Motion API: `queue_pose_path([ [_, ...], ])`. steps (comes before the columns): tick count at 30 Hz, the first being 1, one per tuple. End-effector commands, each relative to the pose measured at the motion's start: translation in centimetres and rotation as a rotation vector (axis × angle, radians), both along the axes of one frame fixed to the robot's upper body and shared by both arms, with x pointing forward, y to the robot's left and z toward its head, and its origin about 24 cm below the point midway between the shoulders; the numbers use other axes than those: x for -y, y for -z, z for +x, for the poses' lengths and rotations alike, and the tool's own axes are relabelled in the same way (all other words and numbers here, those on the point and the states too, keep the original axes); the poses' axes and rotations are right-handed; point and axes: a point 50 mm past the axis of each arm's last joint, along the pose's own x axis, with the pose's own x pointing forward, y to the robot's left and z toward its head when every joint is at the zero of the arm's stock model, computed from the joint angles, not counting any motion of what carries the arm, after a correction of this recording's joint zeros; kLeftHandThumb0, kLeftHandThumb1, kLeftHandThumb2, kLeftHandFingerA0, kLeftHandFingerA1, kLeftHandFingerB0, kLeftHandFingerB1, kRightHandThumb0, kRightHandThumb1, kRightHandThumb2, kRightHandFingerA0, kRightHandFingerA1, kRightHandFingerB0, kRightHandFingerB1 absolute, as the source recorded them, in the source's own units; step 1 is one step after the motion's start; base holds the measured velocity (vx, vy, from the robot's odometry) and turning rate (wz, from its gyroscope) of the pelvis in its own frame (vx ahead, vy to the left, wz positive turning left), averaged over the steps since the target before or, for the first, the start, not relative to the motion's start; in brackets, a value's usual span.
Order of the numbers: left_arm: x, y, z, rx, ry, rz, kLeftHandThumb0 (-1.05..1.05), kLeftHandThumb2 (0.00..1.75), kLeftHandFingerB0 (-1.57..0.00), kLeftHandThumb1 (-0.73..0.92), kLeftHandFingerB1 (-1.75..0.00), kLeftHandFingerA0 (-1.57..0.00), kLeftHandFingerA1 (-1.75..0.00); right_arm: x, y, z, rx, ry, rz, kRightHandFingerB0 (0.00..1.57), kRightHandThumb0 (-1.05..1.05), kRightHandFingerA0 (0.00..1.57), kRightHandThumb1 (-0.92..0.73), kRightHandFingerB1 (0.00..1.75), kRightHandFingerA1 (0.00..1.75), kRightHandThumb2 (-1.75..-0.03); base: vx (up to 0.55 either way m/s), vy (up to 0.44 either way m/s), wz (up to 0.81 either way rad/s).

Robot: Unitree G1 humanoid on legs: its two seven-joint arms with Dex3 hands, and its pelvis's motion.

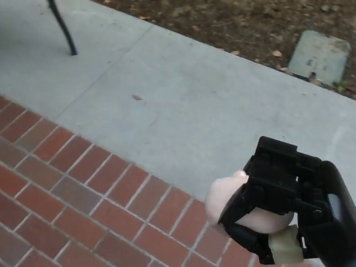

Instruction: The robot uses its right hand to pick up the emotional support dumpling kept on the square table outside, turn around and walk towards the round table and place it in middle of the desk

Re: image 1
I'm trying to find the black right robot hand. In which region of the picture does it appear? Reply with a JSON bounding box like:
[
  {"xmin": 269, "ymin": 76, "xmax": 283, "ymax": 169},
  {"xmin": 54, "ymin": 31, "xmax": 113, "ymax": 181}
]
[{"xmin": 217, "ymin": 135, "xmax": 356, "ymax": 267}]

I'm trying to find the white plush dumpling with sunglasses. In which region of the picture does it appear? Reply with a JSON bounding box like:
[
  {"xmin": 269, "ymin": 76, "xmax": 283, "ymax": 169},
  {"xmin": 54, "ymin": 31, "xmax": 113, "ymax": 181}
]
[{"xmin": 205, "ymin": 170, "xmax": 294, "ymax": 234}]

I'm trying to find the grey concrete utility cover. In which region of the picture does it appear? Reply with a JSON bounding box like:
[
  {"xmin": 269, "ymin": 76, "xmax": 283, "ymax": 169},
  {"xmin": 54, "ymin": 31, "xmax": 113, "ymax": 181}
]
[{"xmin": 288, "ymin": 29, "xmax": 352, "ymax": 82}]

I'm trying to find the black curved metal chair leg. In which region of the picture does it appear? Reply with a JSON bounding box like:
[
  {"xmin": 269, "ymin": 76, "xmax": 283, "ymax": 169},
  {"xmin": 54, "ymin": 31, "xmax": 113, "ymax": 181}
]
[{"xmin": 46, "ymin": 0, "xmax": 78, "ymax": 56}]

